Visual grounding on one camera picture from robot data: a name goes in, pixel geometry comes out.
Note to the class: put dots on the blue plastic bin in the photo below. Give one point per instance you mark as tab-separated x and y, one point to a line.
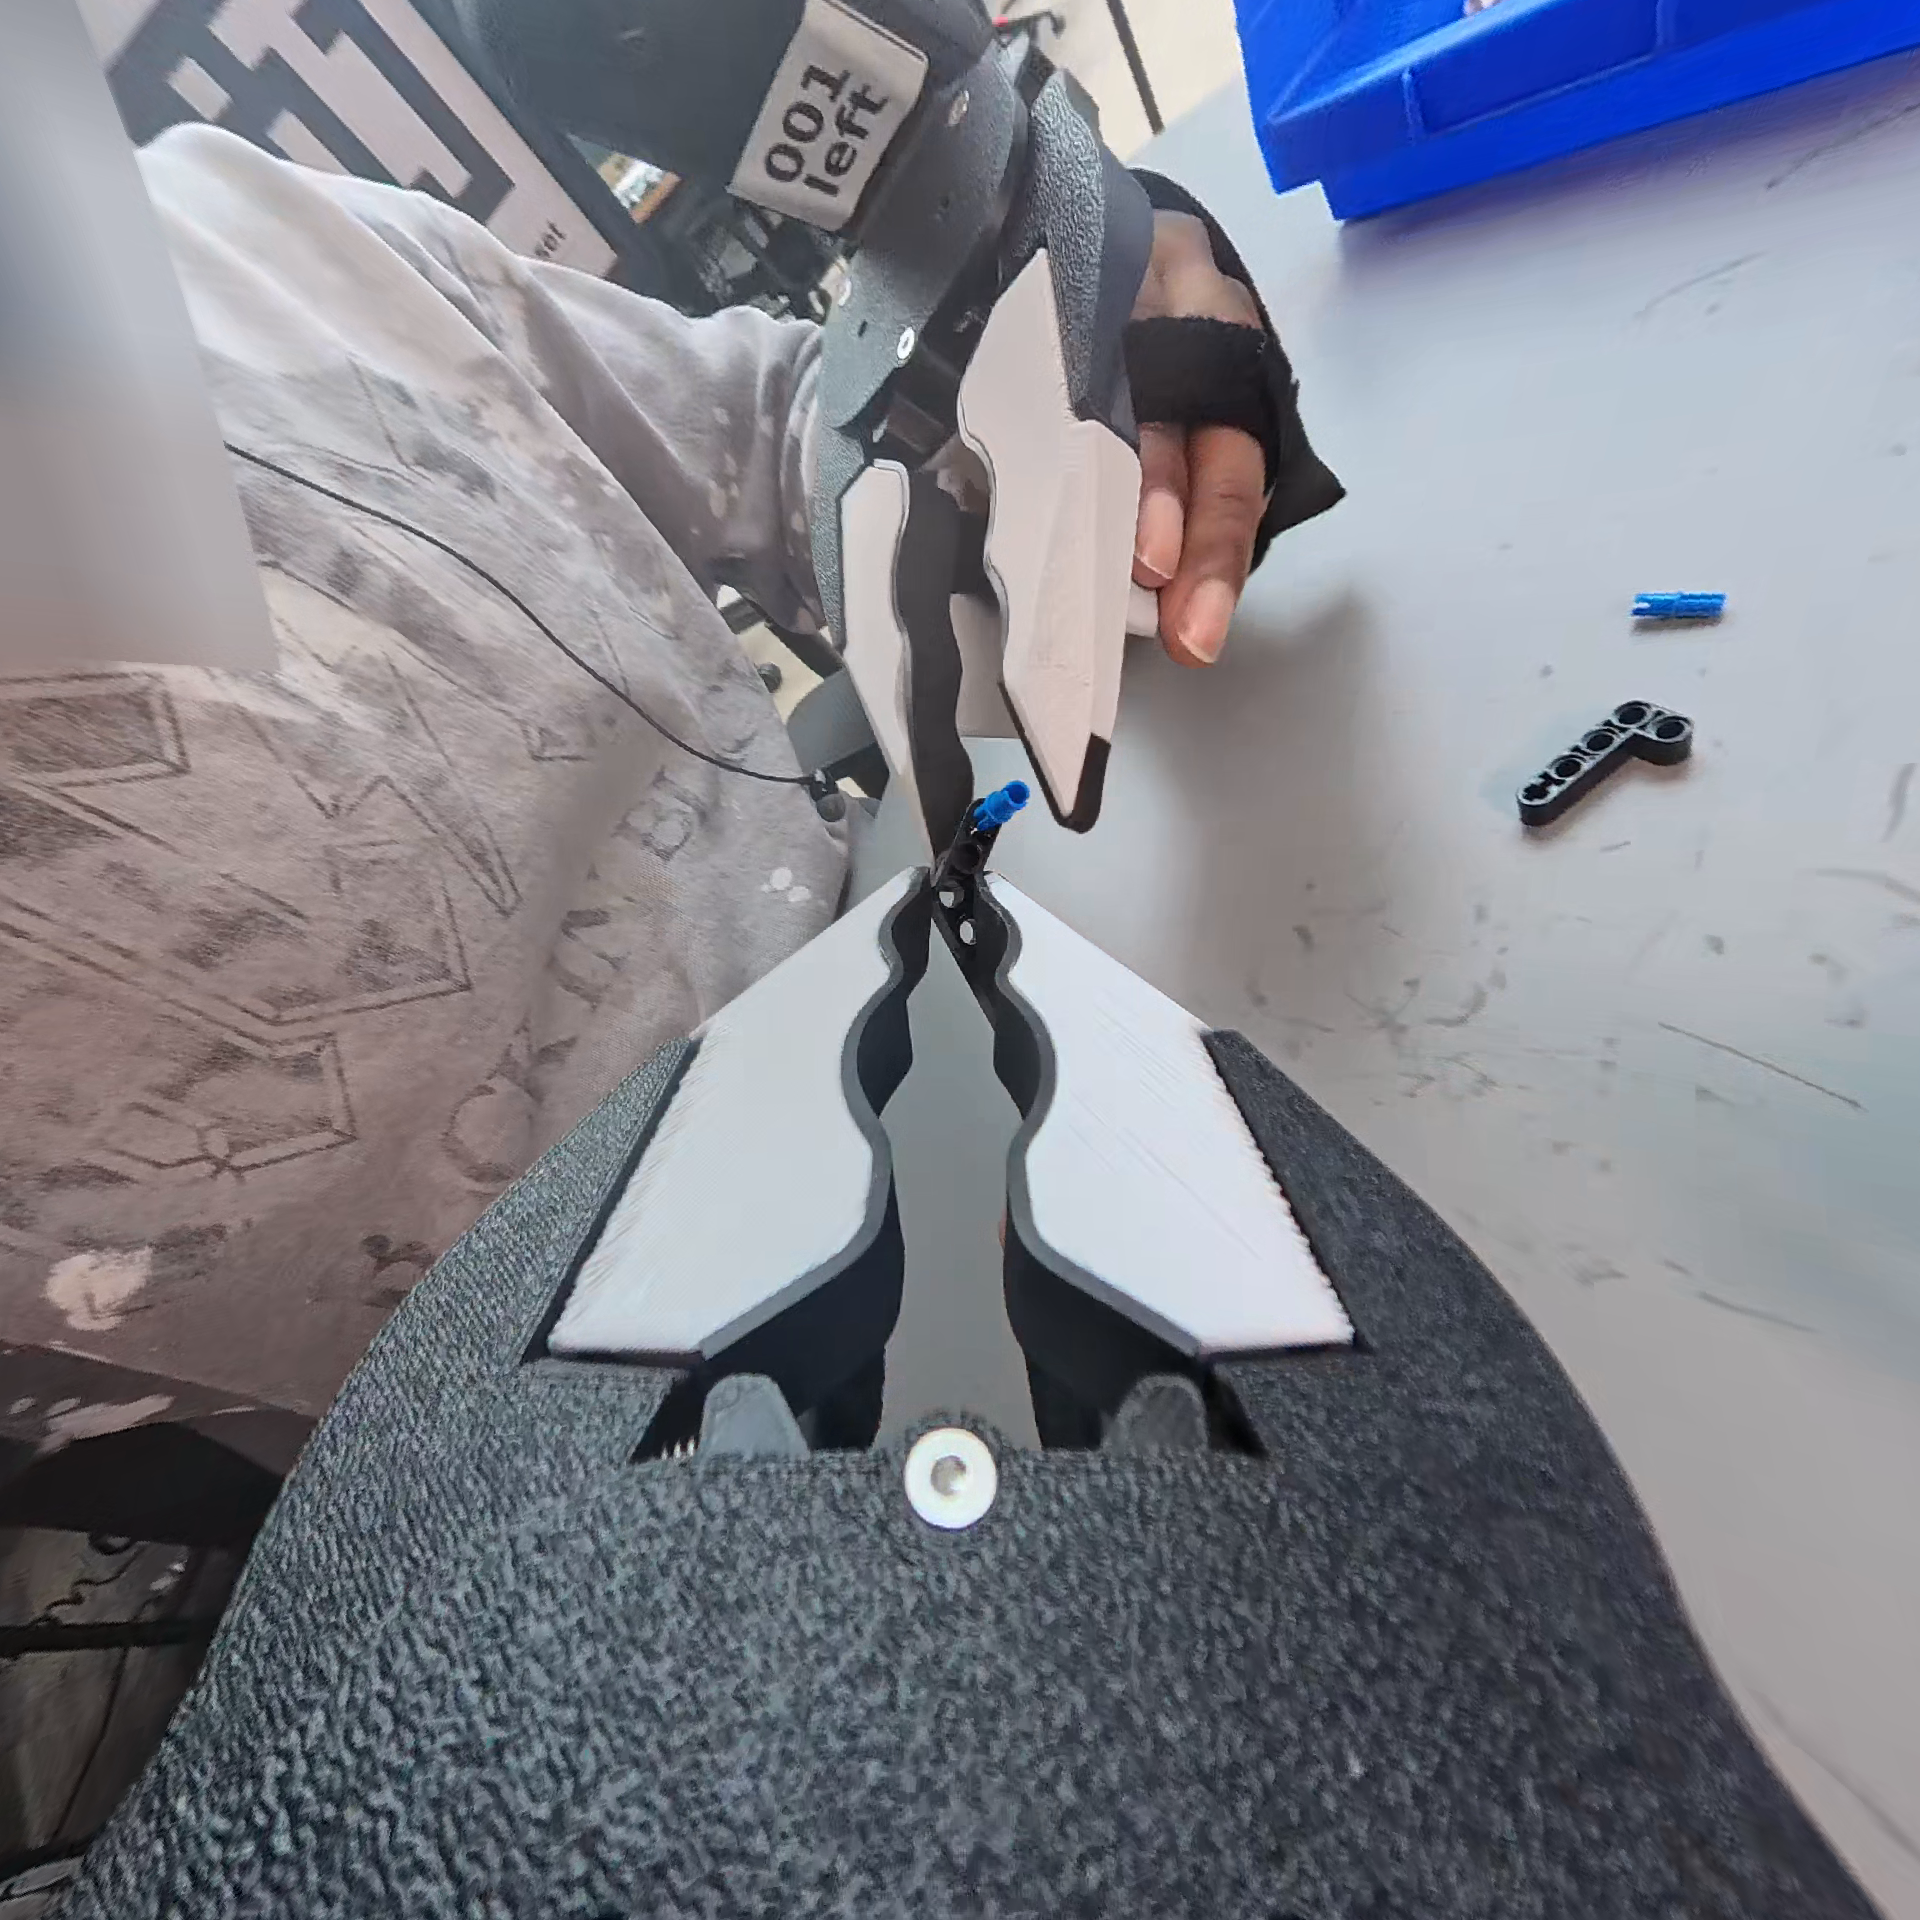
1500	135

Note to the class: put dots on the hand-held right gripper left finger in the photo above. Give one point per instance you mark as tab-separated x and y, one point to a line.
734	1185

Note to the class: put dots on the grey printed sweater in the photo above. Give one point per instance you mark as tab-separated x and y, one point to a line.
300	901

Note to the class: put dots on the person's left hand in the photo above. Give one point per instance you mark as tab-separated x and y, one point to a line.
1201	510

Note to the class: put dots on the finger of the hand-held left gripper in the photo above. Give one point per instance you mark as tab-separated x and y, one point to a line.
875	600
1051	525

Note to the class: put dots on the person's left forearm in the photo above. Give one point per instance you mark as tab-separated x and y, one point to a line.
629	406

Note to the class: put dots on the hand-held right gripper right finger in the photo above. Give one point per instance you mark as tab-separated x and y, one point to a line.
1156	1185

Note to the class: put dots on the black white marker board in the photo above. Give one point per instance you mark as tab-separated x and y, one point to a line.
347	107

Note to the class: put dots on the black angled toy brick beam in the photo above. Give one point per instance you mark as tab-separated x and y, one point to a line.
1570	780

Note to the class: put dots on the small blue connector pin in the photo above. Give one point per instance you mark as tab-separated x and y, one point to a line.
1676	605
997	808

